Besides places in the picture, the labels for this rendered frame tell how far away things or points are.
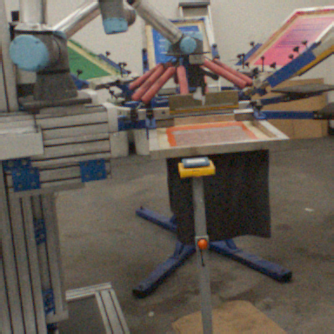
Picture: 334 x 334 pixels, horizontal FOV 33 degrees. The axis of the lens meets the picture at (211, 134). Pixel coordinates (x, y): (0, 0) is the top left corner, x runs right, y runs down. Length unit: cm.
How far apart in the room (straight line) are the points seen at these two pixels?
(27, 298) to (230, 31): 521
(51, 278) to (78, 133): 69
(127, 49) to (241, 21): 144
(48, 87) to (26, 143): 22
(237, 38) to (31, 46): 538
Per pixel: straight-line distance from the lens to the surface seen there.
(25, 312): 242
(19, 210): 227
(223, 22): 706
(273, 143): 237
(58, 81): 200
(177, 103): 285
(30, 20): 188
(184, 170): 209
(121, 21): 181
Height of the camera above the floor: 147
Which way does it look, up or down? 11 degrees down
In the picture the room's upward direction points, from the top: 4 degrees counter-clockwise
